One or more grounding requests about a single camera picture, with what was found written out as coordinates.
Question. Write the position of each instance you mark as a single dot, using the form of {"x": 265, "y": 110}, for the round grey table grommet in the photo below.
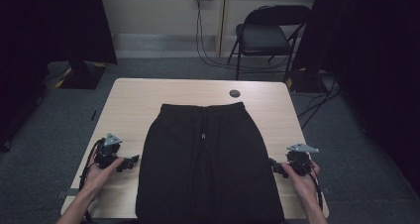
{"x": 234, "y": 93}

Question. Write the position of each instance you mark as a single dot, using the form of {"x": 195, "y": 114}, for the person's right hand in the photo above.
{"x": 305, "y": 186}

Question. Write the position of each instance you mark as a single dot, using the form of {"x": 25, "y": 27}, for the person's left hand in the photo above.
{"x": 97, "y": 179}

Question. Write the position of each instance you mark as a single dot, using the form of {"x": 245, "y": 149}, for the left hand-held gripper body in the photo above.
{"x": 110, "y": 149}

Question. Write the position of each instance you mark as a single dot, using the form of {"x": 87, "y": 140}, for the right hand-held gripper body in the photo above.
{"x": 298, "y": 159}

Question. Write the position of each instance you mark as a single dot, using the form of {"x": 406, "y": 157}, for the black stand base, yellow tape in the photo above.
{"x": 302, "y": 82}
{"x": 82, "y": 77}

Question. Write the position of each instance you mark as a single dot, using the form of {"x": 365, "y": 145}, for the large black curtain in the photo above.
{"x": 49, "y": 35}
{"x": 373, "y": 68}

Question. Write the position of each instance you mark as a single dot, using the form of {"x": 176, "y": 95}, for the black pants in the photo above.
{"x": 211, "y": 171}

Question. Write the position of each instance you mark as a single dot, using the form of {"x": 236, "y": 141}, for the black folding chair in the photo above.
{"x": 264, "y": 35}

